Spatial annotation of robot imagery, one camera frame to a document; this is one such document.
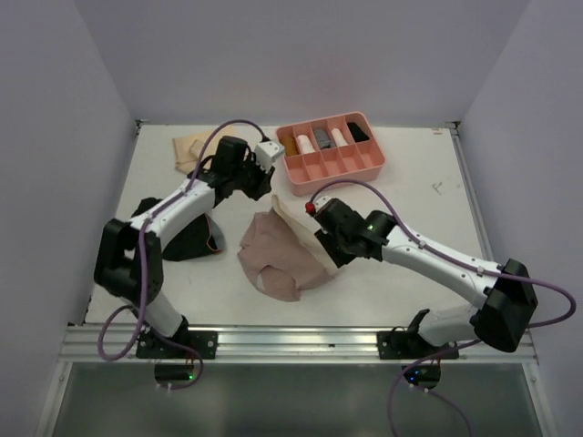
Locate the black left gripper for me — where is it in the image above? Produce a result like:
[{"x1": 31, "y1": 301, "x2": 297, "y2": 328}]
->
[{"x1": 230, "y1": 152, "x2": 273, "y2": 200}]

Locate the pink underwear cream waistband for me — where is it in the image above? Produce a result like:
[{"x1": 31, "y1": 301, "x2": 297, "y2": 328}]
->
[{"x1": 238, "y1": 195, "x2": 339, "y2": 302}]

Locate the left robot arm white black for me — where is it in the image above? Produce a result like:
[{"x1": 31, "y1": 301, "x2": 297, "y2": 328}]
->
[{"x1": 94, "y1": 136, "x2": 284, "y2": 358}]

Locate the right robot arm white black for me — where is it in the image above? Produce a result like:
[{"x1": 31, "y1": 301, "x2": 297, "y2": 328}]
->
[{"x1": 305, "y1": 197, "x2": 537, "y2": 358}]

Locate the brown rolled underwear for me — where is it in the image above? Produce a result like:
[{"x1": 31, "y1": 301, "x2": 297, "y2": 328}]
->
[{"x1": 281, "y1": 136, "x2": 299, "y2": 157}]

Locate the black underwear orange trim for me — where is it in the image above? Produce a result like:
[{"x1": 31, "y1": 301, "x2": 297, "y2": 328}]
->
[{"x1": 160, "y1": 214, "x2": 227, "y2": 262}]

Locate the grey rolled underwear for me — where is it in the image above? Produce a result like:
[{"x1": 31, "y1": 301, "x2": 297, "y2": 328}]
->
[{"x1": 313, "y1": 128, "x2": 336, "y2": 150}]

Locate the beige underwear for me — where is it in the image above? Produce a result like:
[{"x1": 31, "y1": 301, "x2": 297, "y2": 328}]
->
[{"x1": 172, "y1": 132, "x2": 210, "y2": 175}]

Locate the black rolled underwear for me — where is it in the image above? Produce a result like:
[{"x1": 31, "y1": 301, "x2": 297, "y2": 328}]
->
[{"x1": 347, "y1": 121, "x2": 371, "y2": 143}]

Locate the pink divided organizer tray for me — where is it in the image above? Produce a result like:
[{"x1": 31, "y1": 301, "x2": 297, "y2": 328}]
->
[{"x1": 276, "y1": 112, "x2": 386, "y2": 197}]

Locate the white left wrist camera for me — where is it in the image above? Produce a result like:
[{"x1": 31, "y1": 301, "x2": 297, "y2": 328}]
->
[{"x1": 254, "y1": 140, "x2": 285, "y2": 172}]

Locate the right wrist camera red cap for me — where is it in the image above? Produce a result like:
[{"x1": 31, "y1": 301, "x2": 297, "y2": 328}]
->
[{"x1": 305, "y1": 196, "x2": 332, "y2": 217}]

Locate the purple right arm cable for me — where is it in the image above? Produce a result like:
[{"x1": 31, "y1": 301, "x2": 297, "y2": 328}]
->
[{"x1": 309, "y1": 178, "x2": 578, "y2": 437}]

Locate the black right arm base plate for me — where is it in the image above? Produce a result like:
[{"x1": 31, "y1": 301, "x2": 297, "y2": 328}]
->
[{"x1": 376, "y1": 309, "x2": 459, "y2": 360}]

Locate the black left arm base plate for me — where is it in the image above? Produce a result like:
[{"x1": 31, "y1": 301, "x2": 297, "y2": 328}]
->
[{"x1": 136, "y1": 330, "x2": 219, "y2": 360}]

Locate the aluminium table frame rail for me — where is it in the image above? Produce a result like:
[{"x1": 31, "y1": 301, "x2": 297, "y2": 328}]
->
[{"x1": 59, "y1": 123, "x2": 537, "y2": 364}]

